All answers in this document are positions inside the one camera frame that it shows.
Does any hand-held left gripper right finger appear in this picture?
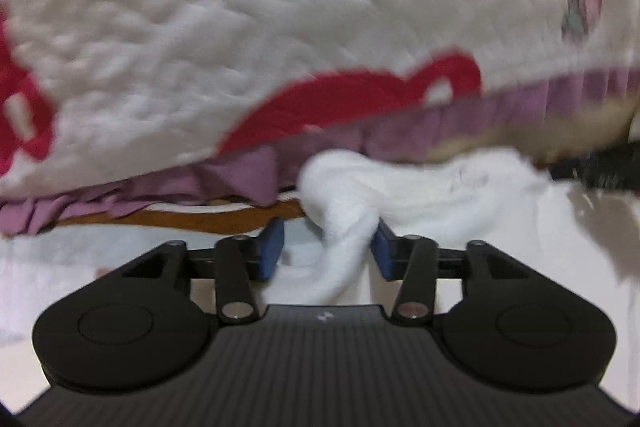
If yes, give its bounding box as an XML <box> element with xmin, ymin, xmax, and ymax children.
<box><xmin>372</xmin><ymin>217</ymin><xmax>531</xmax><ymax>325</ymax></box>

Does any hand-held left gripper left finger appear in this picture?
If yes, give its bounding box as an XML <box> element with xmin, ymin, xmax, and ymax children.
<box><xmin>122</xmin><ymin>217</ymin><xmax>286</xmax><ymax>325</ymax></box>

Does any white fleece garment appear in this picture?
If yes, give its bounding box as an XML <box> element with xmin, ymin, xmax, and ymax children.
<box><xmin>297</xmin><ymin>147</ymin><xmax>640</xmax><ymax>308</ymax></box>

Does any beige bed base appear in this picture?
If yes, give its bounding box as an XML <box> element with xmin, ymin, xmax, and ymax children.
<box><xmin>430</xmin><ymin>99</ymin><xmax>640</xmax><ymax>162</ymax></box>

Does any patterned floor mat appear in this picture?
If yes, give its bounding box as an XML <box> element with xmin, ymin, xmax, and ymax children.
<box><xmin>0</xmin><ymin>199</ymin><xmax>321</xmax><ymax>408</ymax></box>

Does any bear print quilt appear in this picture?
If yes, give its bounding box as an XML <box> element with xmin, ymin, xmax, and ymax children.
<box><xmin>0</xmin><ymin>0</ymin><xmax>640</xmax><ymax>238</ymax></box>

